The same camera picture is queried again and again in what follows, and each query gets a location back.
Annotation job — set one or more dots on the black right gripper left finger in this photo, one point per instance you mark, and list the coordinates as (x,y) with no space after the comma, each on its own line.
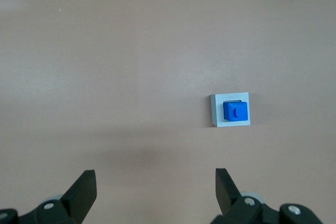
(78,197)

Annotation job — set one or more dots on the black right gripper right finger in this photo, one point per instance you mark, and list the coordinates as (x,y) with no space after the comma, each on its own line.
(228,197)

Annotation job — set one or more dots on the blue plastic part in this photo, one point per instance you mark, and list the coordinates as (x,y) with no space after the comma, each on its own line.
(236,112)

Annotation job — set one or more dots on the gray square base block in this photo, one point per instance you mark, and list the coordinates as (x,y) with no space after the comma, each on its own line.
(216,111)

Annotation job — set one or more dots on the brown table cover sheet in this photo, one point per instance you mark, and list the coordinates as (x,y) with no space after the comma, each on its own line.
(105,77)

